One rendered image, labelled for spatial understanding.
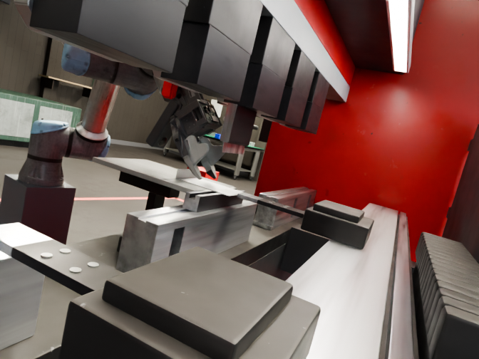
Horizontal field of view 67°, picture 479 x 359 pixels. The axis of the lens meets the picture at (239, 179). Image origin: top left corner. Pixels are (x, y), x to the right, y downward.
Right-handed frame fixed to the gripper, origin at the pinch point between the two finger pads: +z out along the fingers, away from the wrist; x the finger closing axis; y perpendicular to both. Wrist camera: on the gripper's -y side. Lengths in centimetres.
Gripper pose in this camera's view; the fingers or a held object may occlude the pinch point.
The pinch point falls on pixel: (203, 174)
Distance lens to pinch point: 78.4
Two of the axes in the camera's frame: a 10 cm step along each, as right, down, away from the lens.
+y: 8.2, -4.2, -3.8
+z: 3.9, 9.1, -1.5
